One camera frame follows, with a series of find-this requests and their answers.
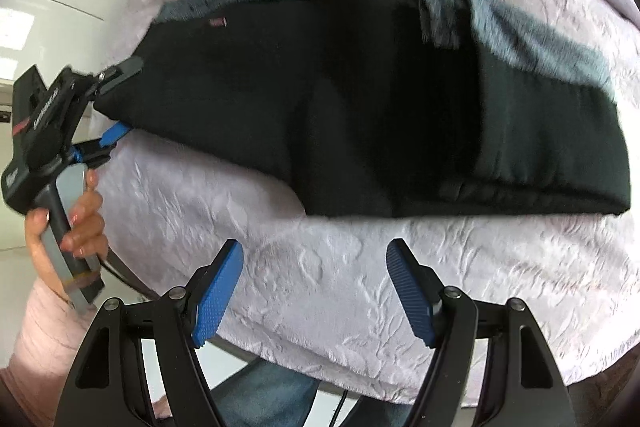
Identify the person's left forearm pink sleeve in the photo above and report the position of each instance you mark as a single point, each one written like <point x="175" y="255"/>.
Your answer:
<point x="40" y="347"/>

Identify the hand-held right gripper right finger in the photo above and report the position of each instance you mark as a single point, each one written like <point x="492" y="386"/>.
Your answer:
<point x="410" y="297"/>

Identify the person's left hand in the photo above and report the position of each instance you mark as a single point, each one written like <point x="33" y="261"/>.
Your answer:
<point x="90" y="227"/>

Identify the white textured bedspread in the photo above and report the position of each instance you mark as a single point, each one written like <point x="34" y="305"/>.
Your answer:
<point x="325" y="282"/>

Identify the grey-blue cloth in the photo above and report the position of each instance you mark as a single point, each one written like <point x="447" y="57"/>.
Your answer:
<point x="525" y="42"/>

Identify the black pants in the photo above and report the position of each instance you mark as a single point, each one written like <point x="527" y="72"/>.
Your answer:
<point x="350" y="107"/>

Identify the person's left leg in jeans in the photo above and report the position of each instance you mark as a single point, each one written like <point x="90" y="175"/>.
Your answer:
<point x="270" y="399"/>

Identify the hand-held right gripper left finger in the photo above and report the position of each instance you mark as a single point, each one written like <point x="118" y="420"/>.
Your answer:
<point x="215" y="302"/>

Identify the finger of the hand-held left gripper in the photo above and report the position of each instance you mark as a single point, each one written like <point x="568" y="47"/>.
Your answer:
<point x="122" y="68"/>
<point x="117" y="134"/>

